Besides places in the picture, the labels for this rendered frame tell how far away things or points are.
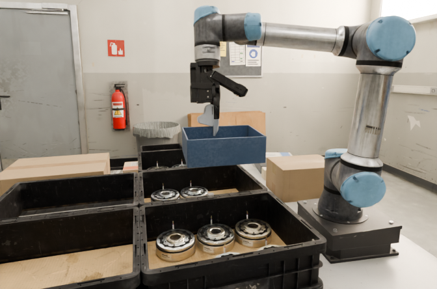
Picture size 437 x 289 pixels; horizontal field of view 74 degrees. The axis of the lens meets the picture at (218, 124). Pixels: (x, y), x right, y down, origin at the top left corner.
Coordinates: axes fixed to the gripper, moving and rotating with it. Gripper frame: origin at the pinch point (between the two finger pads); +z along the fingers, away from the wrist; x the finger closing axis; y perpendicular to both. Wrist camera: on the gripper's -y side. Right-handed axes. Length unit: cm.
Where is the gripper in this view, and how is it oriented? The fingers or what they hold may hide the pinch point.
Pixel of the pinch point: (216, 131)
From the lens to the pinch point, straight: 84.9
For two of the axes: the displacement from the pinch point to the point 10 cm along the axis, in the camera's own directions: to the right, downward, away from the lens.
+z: 0.2, 10.0, 0.4
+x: 1.5, 0.3, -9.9
